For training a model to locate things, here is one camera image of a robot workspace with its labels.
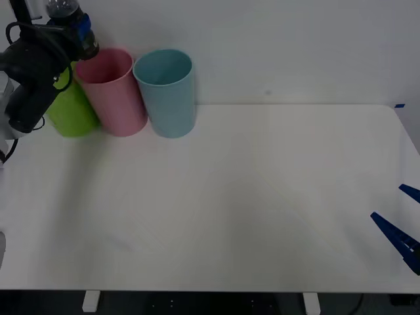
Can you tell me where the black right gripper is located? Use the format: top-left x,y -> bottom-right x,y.
369,184 -> 420,276

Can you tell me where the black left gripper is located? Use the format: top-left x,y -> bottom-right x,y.
19,12 -> 93,64

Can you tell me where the plastic bottle with dark drink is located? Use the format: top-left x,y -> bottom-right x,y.
45,0 -> 100,62

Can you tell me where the pink plastic bin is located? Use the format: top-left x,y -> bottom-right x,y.
75,47 -> 149,137

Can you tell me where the green plastic bin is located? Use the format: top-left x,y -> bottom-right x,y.
45,64 -> 101,138

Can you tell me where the pale blue plastic bin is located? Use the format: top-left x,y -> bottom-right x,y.
132,49 -> 198,139

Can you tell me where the white table leg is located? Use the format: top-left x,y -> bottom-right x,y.
303,292 -> 321,314
81,291 -> 100,313

